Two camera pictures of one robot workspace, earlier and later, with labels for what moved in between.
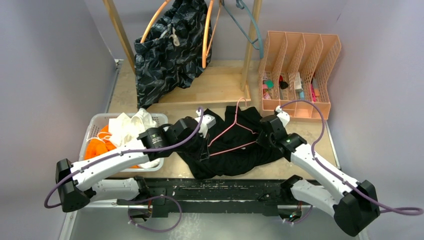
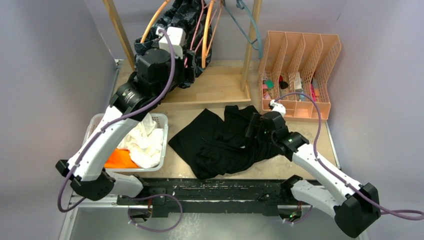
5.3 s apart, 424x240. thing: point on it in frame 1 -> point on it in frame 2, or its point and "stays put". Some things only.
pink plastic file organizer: x=294 y=71 stays put
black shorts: x=230 y=146 stays put
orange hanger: x=205 y=52 stays put
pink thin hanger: x=229 y=128 -> x=197 y=27
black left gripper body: x=197 y=143 -> x=186 y=73
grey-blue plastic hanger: x=258 y=44 stays put
